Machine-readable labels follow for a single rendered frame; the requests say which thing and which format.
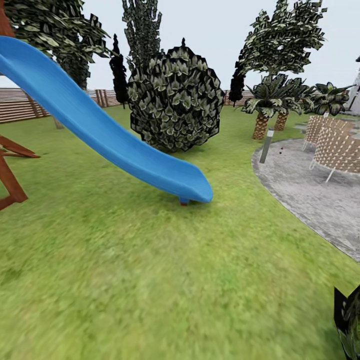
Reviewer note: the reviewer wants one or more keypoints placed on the garden chair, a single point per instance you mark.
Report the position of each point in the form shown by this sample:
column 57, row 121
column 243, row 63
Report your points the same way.
column 316, row 123
column 338, row 150

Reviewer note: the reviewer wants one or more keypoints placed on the bush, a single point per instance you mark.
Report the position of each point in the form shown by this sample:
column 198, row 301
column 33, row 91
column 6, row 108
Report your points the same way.
column 267, row 100
column 309, row 93
column 175, row 100
column 295, row 94
column 330, row 99
column 347, row 321

